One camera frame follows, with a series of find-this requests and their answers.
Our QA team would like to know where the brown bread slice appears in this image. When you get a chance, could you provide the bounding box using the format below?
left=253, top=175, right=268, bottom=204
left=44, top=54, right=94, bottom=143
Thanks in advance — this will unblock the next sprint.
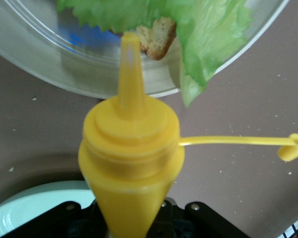
left=135, top=17, right=177, bottom=60

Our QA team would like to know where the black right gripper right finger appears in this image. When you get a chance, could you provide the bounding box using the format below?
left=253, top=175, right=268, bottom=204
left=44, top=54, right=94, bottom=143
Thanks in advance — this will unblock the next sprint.
left=146, top=197, right=249, bottom=238

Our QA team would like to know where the mint green plate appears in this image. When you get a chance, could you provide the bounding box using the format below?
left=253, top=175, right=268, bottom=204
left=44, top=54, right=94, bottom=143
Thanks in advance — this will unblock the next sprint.
left=0, top=180, right=97, bottom=238

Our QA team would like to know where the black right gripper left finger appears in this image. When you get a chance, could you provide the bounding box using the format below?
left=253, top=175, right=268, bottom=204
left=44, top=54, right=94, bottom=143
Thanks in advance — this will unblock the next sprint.
left=0, top=201, right=112, bottom=238

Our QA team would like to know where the beige plate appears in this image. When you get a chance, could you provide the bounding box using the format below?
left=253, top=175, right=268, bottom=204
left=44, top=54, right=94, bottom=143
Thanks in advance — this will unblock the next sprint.
left=0, top=0, right=290, bottom=99

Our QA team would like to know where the yellow squeeze bottle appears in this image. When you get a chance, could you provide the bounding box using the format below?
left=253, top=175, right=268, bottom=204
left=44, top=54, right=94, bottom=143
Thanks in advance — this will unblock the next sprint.
left=77, top=33, right=298, bottom=238

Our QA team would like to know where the green lettuce leaf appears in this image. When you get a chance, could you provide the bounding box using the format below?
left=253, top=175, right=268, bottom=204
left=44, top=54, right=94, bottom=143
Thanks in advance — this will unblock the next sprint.
left=56, top=0, right=254, bottom=109

